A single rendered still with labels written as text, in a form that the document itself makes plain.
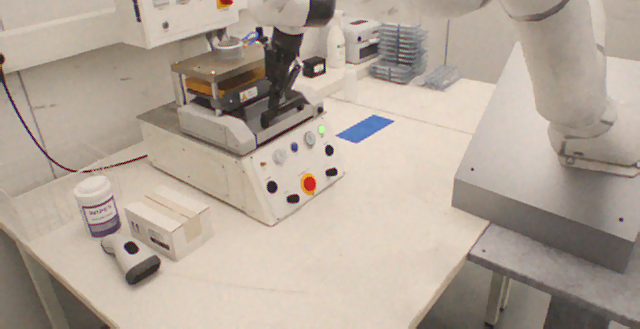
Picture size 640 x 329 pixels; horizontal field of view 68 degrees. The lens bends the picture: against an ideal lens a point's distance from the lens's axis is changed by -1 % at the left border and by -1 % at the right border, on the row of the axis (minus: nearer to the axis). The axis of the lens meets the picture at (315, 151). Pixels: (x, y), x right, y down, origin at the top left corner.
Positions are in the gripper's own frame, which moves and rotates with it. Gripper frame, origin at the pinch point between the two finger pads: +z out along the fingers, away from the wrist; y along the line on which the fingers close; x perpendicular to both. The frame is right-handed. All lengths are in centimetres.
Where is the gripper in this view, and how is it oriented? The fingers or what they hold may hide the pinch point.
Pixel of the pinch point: (275, 96)
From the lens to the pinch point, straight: 128.4
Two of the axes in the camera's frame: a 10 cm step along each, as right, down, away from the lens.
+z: -2.2, 7.3, 6.4
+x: 6.4, -3.9, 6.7
